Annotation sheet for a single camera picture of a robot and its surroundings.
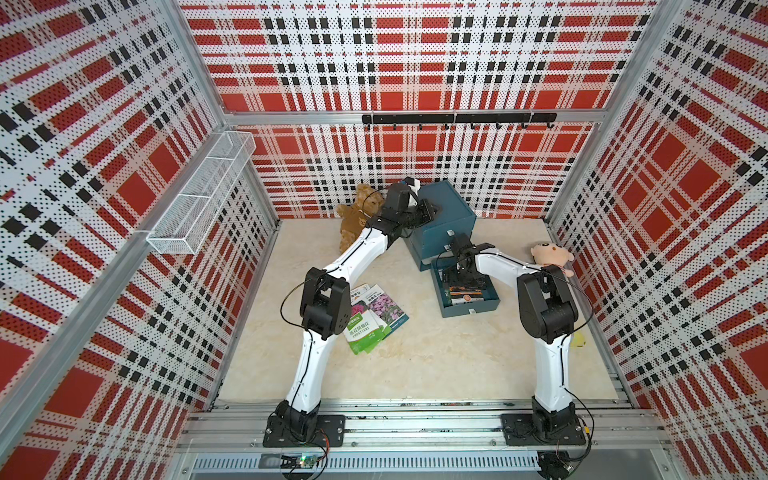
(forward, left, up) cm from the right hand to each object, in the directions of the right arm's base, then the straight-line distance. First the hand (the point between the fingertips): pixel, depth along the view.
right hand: (463, 283), depth 101 cm
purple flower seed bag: (-9, +26, -1) cm, 28 cm away
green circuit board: (-50, +45, +1) cm, 67 cm away
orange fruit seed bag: (-4, 0, 0) cm, 4 cm away
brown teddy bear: (+25, +39, +8) cm, 47 cm away
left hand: (+12, +7, +24) cm, 28 cm away
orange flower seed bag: (-4, +36, 0) cm, 36 cm away
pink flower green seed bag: (-17, +32, 0) cm, 37 cm away
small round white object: (-21, -31, +1) cm, 37 cm away
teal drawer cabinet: (+6, +8, +14) cm, 17 cm away
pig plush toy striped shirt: (+8, -29, +6) cm, 31 cm away
